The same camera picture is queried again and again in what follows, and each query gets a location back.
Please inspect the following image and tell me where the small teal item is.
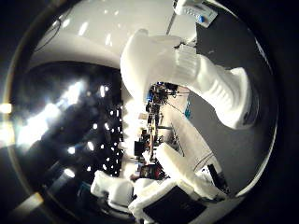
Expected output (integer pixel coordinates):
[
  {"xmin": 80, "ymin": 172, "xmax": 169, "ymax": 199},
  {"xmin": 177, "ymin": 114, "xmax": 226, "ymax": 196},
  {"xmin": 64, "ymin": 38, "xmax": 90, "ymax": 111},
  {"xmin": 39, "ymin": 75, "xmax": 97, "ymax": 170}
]
[{"xmin": 184, "ymin": 99, "xmax": 192, "ymax": 119}]

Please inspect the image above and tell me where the cluttered equipment rack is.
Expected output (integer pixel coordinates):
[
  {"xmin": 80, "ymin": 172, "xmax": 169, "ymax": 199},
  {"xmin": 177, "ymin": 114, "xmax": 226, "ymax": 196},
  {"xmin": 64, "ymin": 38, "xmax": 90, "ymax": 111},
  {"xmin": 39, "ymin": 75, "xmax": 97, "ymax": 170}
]
[{"xmin": 144, "ymin": 82, "xmax": 180, "ymax": 162}]

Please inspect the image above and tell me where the grey monitor stand pole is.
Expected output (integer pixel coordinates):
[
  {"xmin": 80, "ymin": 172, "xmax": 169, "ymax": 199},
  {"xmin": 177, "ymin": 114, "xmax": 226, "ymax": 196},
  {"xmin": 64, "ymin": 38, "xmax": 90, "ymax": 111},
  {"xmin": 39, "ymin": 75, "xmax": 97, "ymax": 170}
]
[{"xmin": 165, "ymin": 13, "xmax": 178, "ymax": 35}]

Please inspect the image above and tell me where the computer monitor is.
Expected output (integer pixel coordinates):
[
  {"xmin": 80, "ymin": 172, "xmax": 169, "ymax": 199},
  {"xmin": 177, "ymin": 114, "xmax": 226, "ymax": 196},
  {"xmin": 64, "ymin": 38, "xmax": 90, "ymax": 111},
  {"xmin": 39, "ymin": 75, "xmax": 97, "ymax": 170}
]
[{"xmin": 172, "ymin": 0, "xmax": 219, "ymax": 29}]

